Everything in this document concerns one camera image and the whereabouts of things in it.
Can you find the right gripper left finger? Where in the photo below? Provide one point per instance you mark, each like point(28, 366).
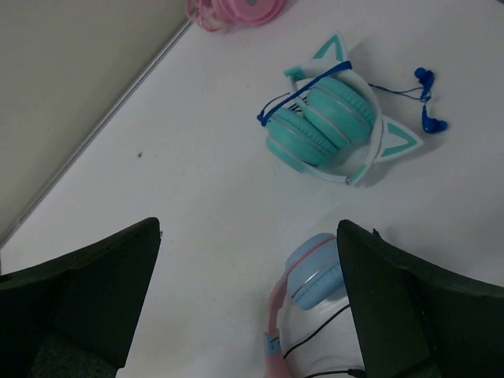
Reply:
point(76, 315)

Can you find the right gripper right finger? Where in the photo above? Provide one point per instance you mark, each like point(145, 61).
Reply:
point(414, 318)

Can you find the pink blue cat-ear headphones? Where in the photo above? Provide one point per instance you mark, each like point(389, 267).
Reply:
point(312, 274)

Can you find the teal white cat-ear headphones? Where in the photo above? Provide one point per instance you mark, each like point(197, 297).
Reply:
point(330, 123)

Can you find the pink round headphones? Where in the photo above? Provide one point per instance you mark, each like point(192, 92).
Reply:
point(215, 15)

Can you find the aluminium frame rail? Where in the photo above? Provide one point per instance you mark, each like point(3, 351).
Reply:
point(95, 131)

